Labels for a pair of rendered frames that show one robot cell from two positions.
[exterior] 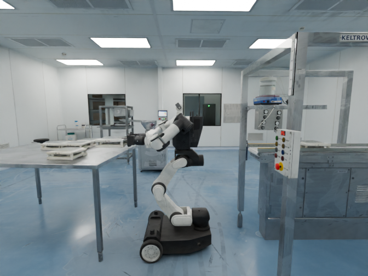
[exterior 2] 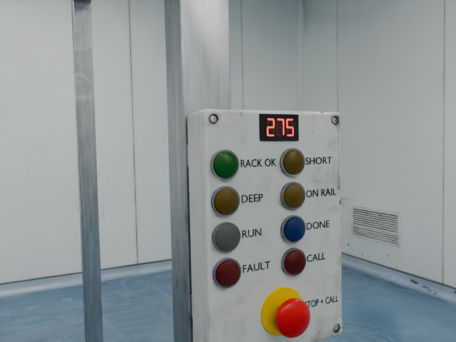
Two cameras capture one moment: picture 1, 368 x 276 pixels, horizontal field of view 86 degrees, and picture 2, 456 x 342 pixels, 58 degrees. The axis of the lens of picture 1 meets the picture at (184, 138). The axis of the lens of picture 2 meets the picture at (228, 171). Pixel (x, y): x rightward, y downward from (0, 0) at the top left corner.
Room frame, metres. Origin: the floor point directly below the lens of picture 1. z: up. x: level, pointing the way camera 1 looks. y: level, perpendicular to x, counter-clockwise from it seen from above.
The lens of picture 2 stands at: (1.35, -0.20, 1.17)
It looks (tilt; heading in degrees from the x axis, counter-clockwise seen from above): 3 degrees down; 245
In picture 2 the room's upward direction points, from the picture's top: 1 degrees counter-clockwise
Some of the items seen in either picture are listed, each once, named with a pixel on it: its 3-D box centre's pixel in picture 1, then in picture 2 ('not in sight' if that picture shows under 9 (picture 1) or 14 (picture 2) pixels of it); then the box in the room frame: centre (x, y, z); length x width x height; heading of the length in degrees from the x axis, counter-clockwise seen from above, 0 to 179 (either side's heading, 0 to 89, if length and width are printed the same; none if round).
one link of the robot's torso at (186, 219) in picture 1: (181, 216); not in sight; (1.87, 0.03, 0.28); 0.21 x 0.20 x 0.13; 92
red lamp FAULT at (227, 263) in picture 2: not in sight; (227, 273); (1.18, -0.56, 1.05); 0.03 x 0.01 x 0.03; 0
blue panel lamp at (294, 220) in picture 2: not in sight; (294, 229); (1.10, -0.57, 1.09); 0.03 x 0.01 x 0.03; 0
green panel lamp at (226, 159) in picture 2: not in sight; (225, 164); (1.18, -0.56, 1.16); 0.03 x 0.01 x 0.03; 0
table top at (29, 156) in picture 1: (57, 152); not in sight; (2.16, 1.42, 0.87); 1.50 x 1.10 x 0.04; 86
